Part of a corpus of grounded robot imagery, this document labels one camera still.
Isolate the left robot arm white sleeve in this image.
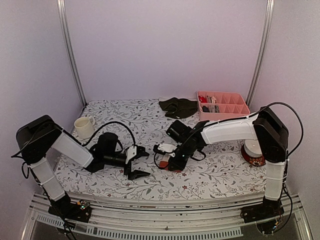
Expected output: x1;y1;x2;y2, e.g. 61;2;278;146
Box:
15;114;95;223

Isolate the white bowl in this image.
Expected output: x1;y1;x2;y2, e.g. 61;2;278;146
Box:
244;139;263;158

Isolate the left aluminium frame post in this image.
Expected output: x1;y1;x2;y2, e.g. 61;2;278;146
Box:
56;0;87;107

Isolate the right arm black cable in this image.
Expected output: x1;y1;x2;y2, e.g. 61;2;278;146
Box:
259;101;306;158

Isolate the right aluminium frame post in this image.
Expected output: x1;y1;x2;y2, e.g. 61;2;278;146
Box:
246;0;275;107

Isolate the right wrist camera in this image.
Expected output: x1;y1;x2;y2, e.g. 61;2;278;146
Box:
166;120;194;144

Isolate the robot arm white sleeve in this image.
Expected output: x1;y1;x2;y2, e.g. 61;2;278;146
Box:
201;105;289;224
15;114;95;223

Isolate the red floral saucer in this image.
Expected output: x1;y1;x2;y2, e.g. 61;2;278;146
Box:
241;145;266;167

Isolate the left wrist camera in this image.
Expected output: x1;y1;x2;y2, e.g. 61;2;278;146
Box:
95;132;118;159

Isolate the dark olive cloth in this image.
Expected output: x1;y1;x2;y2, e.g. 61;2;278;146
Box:
158;97;198;119

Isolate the pink divided organizer tray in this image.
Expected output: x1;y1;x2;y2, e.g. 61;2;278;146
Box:
196;91;250;121

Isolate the aluminium frame post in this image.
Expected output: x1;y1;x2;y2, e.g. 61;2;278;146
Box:
246;0;275;107
56;0;87;107

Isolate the floral patterned table mat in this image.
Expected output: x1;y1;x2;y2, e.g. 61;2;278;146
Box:
55;99;266;201

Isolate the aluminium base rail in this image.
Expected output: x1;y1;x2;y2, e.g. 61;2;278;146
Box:
20;192;313;240

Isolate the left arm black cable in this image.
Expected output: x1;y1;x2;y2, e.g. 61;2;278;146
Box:
10;120;137;181

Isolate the red underwear white waistband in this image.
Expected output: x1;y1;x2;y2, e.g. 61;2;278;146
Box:
159;154;181;173

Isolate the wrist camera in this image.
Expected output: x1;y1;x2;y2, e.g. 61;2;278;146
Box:
95;132;118;159
166;120;194;144

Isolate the cream ceramic cup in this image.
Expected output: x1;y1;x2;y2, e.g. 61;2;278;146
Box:
74;116;96;140

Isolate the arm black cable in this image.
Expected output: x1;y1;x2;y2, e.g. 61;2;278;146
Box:
10;120;137;181
259;101;306;158

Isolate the right robot arm white sleeve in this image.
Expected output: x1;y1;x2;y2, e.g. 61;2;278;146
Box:
201;105;289;224

